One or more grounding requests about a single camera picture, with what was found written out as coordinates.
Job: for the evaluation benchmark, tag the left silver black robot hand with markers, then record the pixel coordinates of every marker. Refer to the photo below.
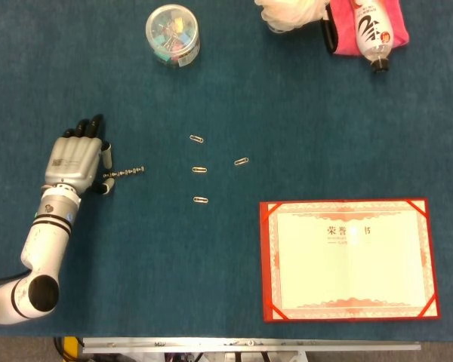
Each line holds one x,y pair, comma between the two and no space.
71,162

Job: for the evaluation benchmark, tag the silver paper clip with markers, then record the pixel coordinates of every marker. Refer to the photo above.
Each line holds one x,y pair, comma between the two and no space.
196,138
201,200
241,161
199,170

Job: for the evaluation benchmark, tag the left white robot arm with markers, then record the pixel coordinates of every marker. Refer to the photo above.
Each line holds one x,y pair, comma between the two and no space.
45,241

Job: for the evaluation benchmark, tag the clear jar of binder clips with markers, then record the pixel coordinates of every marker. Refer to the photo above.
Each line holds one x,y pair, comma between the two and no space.
173,34

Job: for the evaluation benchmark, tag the blue felt table cloth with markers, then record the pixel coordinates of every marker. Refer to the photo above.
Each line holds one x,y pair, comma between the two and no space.
155,256

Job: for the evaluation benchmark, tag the red certificate folder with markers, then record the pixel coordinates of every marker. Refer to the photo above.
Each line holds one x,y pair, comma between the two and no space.
265,264

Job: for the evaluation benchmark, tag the white pink bath pouf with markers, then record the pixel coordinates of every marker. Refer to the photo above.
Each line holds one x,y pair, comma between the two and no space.
290,15

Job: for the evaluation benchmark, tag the cream certificate sheet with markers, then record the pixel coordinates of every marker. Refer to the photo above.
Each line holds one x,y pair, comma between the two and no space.
347,271

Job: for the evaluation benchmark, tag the pink folded cloth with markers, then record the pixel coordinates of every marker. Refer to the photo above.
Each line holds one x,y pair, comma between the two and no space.
343,30

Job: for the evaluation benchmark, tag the clear bottle with white label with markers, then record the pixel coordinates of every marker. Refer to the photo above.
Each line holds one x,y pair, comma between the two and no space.
371,34

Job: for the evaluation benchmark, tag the aluminium frame rail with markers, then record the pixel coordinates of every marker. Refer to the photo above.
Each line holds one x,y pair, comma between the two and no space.
249,344

